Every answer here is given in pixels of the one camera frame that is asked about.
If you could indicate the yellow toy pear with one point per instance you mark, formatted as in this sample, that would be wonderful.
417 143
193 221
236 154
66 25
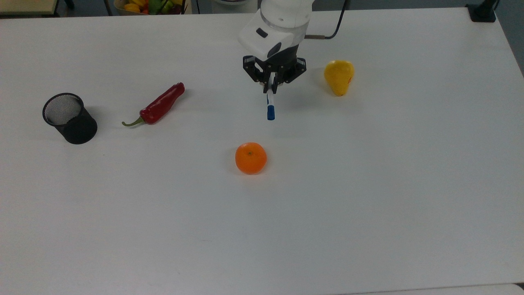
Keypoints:
339 78

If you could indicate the blue and white marker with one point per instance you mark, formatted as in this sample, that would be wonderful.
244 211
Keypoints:
270 110

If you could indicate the basket of toy fruit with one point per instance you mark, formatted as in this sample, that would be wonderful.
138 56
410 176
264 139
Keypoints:
151 6

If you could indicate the red chili pepper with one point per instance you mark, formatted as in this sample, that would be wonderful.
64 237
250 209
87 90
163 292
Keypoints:
161 104

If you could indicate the beige wooden board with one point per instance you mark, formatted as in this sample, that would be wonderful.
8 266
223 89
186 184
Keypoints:
24 6

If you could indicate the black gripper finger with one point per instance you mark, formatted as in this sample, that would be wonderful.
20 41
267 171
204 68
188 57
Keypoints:
276 83
267 84

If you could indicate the black mesh pen cup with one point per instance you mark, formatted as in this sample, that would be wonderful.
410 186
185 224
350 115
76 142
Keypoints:
75 127

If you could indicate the black clamp stand base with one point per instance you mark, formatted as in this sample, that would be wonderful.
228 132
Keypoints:
483 12

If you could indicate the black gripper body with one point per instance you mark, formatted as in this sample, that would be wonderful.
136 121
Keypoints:
286 65

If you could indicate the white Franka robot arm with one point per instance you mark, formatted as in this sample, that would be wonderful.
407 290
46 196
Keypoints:
282 16

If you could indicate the orange mandarin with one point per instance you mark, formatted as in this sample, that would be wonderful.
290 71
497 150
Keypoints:
251 158

